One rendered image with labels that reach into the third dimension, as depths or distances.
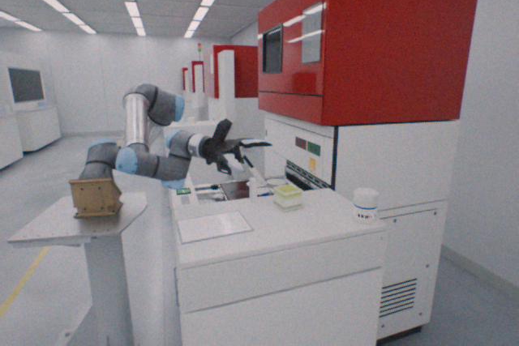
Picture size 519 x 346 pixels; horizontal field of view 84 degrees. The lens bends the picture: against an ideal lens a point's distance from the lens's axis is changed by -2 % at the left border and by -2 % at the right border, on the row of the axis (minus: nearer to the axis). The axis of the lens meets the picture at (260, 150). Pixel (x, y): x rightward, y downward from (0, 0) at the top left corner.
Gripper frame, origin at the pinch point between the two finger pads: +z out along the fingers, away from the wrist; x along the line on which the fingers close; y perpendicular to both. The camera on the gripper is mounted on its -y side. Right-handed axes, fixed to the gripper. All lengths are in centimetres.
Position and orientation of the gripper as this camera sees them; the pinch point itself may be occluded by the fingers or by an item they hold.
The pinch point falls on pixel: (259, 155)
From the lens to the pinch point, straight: 81.5
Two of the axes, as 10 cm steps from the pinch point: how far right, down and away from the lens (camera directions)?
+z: 8.5, 2.0, -4.9
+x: -5.2, 4.8, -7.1
